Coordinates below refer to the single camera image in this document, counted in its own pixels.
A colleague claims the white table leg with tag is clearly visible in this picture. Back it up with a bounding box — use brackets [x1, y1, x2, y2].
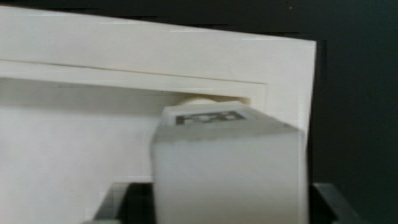
[150, 102, 307, 224]

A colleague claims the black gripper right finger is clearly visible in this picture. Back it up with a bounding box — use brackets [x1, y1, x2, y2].
[308, 183, 371, 224]

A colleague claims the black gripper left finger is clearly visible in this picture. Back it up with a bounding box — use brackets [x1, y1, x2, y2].
[81, 183, 156, 224]

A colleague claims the white square table top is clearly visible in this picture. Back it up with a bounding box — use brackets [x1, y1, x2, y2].
[0, 5, 316, 224]

